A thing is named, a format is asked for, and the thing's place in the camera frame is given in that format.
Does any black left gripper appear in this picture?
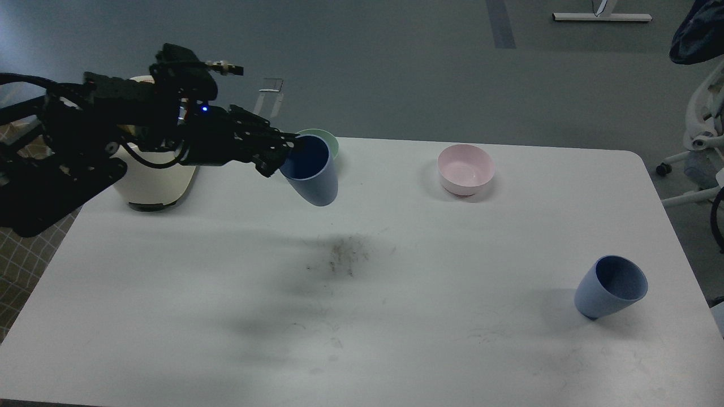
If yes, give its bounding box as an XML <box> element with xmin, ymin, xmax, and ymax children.
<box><xmin>181</xmin><ymin>104</ymin><xmax>298</xmax><ymax>177</ymax></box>

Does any blue cup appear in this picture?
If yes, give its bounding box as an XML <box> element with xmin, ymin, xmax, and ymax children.
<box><xmin>574</xmin><ymin>255</ymin><xmax>649</xmax><ymax>320</ymax></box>
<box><xmin>280</xmin><ymin>134</ymin><xmax>339</xmax><ymax>207</ymax></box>

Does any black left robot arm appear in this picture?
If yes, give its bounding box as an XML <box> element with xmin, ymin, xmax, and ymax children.
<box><xmin>2</xmin><ymin>44</ymin><xmax>303</xmax><ymax>237</ymax></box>

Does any green bowl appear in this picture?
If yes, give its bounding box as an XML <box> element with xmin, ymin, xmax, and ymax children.
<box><xmin>296</xmin><ymin>128</ymin><xmax>339</xmax><ymax>159</ymax></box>

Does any cream white toaster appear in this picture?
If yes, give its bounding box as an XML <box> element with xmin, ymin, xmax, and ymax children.
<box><xmin>110</xmin><ymin>75</ymin><xmax>200</xmax><ymax>213</ymax></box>

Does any pink bowl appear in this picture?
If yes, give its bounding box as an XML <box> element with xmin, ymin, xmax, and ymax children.
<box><xmin>436</xmin><ymin>144</ymin><xmax>497</xmax><ymax>197</ymax></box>

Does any white desk foot bar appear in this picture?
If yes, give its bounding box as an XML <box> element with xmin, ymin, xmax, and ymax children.
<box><xmin>551</xmin><ymin>1</ymin><xmax>653</xmax><ymax>23</ymax></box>

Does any white office chair base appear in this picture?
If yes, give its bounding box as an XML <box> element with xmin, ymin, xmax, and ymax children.
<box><xmin>655</xmin><ymin>73</ymin><xmax>722</xmax><ymax>208</ymax></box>

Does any dark blue cloth on chair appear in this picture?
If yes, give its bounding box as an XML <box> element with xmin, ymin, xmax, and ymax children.
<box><xmin>669</xmin><ymin>1</ymin><xmax>723</xmax><ymax>65</ymax></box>

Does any metal floor bracket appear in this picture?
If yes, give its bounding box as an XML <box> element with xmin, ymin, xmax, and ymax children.
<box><xmin>252</xmin><ymin>77</ymin><xmax>285</xmax><ymax>119</ymax></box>

